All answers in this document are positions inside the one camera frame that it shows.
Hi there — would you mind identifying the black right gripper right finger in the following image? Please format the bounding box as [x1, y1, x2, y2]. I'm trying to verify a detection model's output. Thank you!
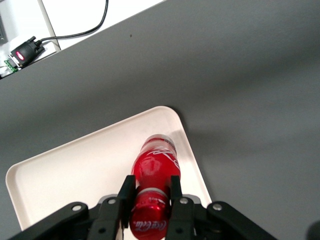
[165, 175, 279, 240]

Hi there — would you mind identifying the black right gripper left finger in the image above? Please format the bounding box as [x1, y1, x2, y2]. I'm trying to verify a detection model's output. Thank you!
[8, 175, 138, 240]

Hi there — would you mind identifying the red coke bottle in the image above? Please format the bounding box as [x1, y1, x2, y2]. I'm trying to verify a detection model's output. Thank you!
[129, 133, 182, 240]

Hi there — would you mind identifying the cream plastic tray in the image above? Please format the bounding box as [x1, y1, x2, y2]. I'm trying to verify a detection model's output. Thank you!
[5, 105, 214, 238]

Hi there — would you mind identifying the green terminal block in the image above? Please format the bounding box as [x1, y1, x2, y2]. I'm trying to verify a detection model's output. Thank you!
[3, 58, 20, 74]

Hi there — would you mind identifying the black connector with red light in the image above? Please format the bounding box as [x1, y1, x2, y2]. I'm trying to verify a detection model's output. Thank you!
[9, 35, 46, 69]

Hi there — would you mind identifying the black connector cable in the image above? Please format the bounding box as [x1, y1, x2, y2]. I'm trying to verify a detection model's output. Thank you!
[34, 0, 110, 47]

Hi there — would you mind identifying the white frame post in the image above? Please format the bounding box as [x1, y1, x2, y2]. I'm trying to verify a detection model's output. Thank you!
[36, 0, 62, 53]

